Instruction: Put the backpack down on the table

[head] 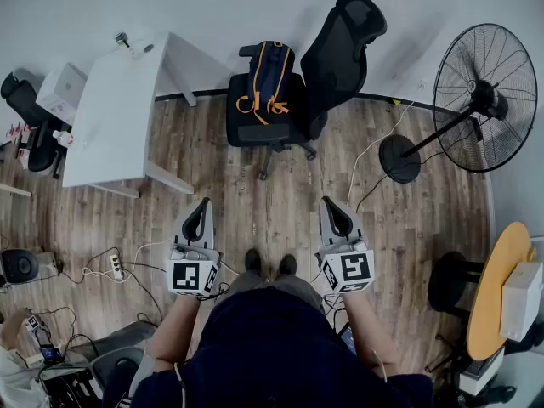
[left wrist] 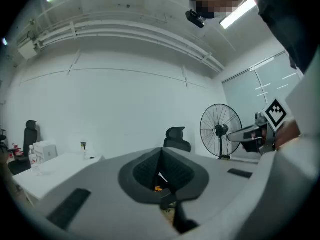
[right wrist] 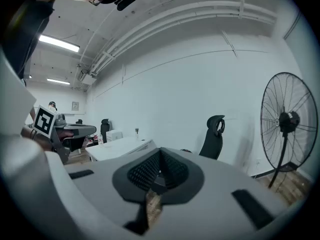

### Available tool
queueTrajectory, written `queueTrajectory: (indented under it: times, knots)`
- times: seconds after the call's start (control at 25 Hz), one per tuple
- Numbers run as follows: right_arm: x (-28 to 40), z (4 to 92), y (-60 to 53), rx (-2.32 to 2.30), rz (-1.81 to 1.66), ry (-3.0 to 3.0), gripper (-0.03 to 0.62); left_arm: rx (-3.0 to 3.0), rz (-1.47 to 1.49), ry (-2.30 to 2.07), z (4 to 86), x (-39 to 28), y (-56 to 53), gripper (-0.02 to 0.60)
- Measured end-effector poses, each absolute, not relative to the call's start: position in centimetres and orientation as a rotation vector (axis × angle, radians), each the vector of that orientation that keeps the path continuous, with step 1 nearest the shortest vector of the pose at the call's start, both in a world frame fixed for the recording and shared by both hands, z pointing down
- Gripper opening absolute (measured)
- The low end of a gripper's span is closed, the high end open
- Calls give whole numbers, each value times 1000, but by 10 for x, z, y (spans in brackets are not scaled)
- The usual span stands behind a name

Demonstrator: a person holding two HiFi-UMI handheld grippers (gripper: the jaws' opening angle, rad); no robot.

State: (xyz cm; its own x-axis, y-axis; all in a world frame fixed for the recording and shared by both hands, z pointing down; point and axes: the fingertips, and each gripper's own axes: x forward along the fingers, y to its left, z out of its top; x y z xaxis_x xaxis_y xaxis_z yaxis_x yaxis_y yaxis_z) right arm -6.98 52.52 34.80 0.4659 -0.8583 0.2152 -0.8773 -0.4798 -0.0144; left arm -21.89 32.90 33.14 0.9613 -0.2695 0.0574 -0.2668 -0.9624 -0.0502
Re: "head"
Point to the person's navy shirt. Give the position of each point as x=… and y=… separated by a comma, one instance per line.
x=263, y=355

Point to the clear plastic water bottle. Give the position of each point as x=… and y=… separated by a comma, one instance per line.
x=63, y=138

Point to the tall white carton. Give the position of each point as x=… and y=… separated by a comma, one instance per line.
x=59, y=89

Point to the white power strip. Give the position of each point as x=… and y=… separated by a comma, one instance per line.
x=116, y=267

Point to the black floor fan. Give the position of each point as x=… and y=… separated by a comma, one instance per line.
x=484, y=96

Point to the round yellow pedestal table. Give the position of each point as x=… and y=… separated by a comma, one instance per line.
x=497, y=279

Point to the black screen device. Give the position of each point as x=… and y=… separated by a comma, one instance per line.
x=349, y=340

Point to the black mesh office chair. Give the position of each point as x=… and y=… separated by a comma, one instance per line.
x=336, y=62

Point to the person's right forearm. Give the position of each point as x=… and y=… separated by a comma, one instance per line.
x=370, y=334

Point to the person's grey trousers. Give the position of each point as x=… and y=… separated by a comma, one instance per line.
x=293, y=285

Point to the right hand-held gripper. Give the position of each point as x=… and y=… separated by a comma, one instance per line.
x=353, y=268

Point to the person's right shoe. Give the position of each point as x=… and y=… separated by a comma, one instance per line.
x=288, y=264

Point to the person's shoe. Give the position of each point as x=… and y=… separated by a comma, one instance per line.
x=253, y=259
x=288, y=264

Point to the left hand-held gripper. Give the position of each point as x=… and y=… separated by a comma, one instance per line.
x=185, y=276

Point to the white table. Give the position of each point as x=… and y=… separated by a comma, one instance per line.
x=110, y=113

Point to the person's left shoe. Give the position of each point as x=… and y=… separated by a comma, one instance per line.
x=253, y=259

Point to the white low appliance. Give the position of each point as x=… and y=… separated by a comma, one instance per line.
x=480, y=372

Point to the white rectangular box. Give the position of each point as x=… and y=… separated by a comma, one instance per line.
x=520, y=302

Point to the navy backpack with orange trim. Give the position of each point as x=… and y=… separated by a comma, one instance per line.
x=272, y=75

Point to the black round speaker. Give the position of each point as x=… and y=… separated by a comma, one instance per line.
x=19, y=266

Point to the person's left forearm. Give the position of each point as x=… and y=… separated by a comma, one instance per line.
x=174, y=330

